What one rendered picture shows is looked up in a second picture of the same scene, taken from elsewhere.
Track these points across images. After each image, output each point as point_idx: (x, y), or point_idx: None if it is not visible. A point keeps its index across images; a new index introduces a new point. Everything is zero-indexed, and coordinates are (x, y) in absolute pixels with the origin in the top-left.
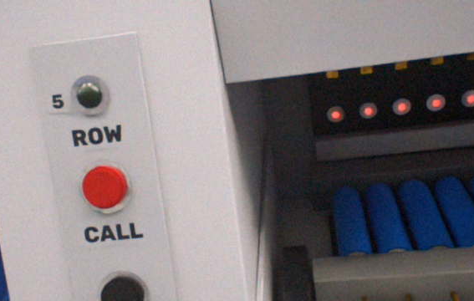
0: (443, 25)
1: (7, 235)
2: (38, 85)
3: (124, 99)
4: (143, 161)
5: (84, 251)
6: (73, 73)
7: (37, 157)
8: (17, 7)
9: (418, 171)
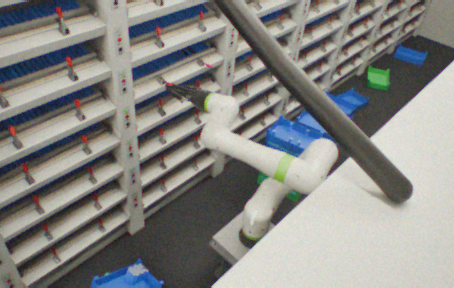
0: None
1: (226, 40)
2: (230, 29)
3: (234, 29)
4: (234, 33)
5: (230, 40)
6: (232, 28)
7: (229, 34)
8: (230, 24)
9: None
